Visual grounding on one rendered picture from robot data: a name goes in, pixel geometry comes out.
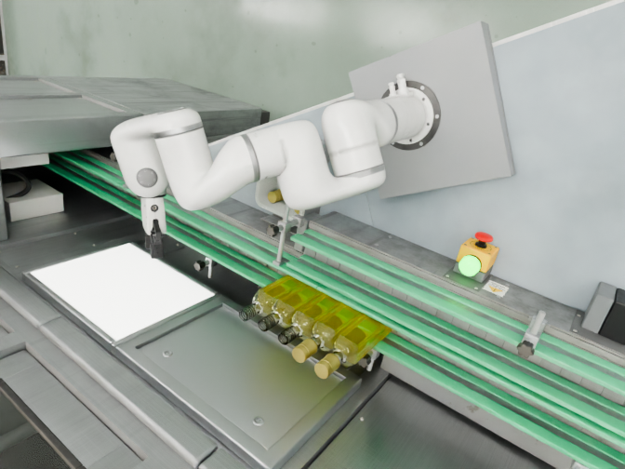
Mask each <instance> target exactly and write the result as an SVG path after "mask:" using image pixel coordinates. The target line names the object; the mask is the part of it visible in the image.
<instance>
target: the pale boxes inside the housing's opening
mask: <svg viewBox="0 0 625 469"><path fill-rule="evenodd" d="M44 164H49V156H48V154H31V155H23V156H13V157H5V158H0V168H1V169H6V168H21V167H28V166H36V165H44ZM30 182H31V184H32V188H31V190H30V192H29V193H28V194H26V195H24V196H22V197H13V198H7V197H8V196H11V195H13V194H17V193H19V192H21V191H22V190H24V189H25V187H26V184H25V182H24V181H17V182H11V183H4V184H2V187H3V195H4V203H5V212H6V219H8V220H9V221H20V220H25V219H30V218H34V217H39V216H43V215H47V214H52V213H57V212H62V211H64V207H63V194H62V193H60V192H59V191H57V190H55V189H54V188H52V187H50V186H49V185H47V184H45V183H43V182H42V181H40V180H38V179H35V180H30Z"/></svg>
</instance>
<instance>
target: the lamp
mask: <svg viewBox="0 0 625 469"><path fill-rule="evenodd" d="M481 267H482V263H481V261H480V259H479V258H478V257H476V256H475V255H472V254H470V255H466V256H464V257H463V258H462V259H461V261H460V262H459V269H460V271H461V272H462V273H463V274H465V275H468V276H471V275H475V274H477V273H478V272H479V271H480V270H481Z"/></svg>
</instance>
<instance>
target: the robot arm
mask: <svg viewBox="0 0 625 469"><path fill-rule="evenodd" d="M404 76H405V74H398V75H397V76H396V78H397V79H398V80H397V83H398V87H399V89H398V90H396V91H395V86H394V85H393V84H394V82H391V83H389V84H388V85H389V90H390V93H391V94H389V95H390V96H389V97H388V98H385V99H379V100H356V99H345V100H337V101H335V102H333V103H331V104H329V105H328V106H327V107H326V108H325V110H324V112H323V115H322V130H323V135H324V139H325V142H326V148H327V152H328V155H329V157H330V161H331V165H332V168H333V171H334V175H335V177H334V176H332V174H331V173H330V171H329V168H328V165H327V162H326V156H325V152H324V149H323V145H322V142H321V140H320V137H319V134H318V131H317V129H316V127H315V126H314V124H313V123H312V122H310V121H307V120H299V121H293V122H289V123H284V124H281V125H277V126H273V127H267V128H264V129H260V130H256V131H252V132H249V133H246V134H241V135H238V136H234V137H232V138H231V139H230V140H228V141H227V143H226V144H225V145H224V146H223V148H222V149H221V150H220V152H219V154H218V155H217V157H216V159H215V161H214V163H213V160H212V157H211V153H210V150H209V147H208V143H207V140H206V134H205V131H204V128H203V123H202V120H201V117H200V115H199V114H198V112H196V111H195V110H193V109H190V108H184V107H182V108H178V109H172V110H168V111H164V112H160V113H156V114H148V115H144V116H140V117H136V118H133V119H130V120H127V121H126V122H123V123H121V124H120V125H118V126H117V127H116V128H115V129H114V130H113V131H112V134H111V144H112V147H113V150H114V153H115V156H116V159H117V162H118V164H119V167H120V169H121V172H122V175H123V178H124V180H125V182H126V185H127V187H128V188H129V189H130V190H131V191H132V192H133V193H134V194H136V196H137V197H140V198H141V215H142V223H143V228H144V230H145V247H146V248H147V249H149V248H150V249H151V258H152V259H159V258H164V247H163V239H162V233H163V234H165V233H166V214H165V205H164V199H163V197H164V196H166V188H167V186H168V185H170V188H171V190H172V192H173V195H174V196H175V198H176V200H177V201H178V203H179V204H180V205H181V206H182V207H183V208H185V209H188V210H199V209H204V208H209V207H212V206H215V205H217V204H218V203H220V202H222V201H223V200H225V199H227V198H228V197H230V196H231V195H233V194H234V193H236V192H237V191H239V190H240V189H242V188H243V187H245V186H247V185H248V184H250V183H253V182H256V181H261V180H264V179H268V178H270V177H274V176H276V178H277V180H278V183H279V187H280V190H281V193H282V196H283V198H284V200H285V202H286V204H287V205H288V206H289V207H290V208H292V209H295V210H305V209H311V208H318V207H321V206H324V205H328V204H331V203H334V202H337V201H340V200H342V199H346V198H349V197H352V196H355V195H359V194H363V193H366V192H369V191H372V190H375V189H377V188H378V187H380V186H381V184H382V183H384V182H385V179H386V171H385V167H384V163H383V159H382V155H381V151H380V147H382V146H385V145H388V144H391V143H394V142H399V143H402V144H411V143H415V142H418V141H420V140H422V139H423V138H424V137H425V136H426V135H427V134H428V133H429V131H430V129H431V127H432V122H433V108H432V104H431V102H430V100H429V99H428V97H427V96H426V95H425V94H424V93H423V92H421V91H419V90H418V89H415V88H412V87H406V79H405V78H404ZM161 232H162V233H161Z"/></svg>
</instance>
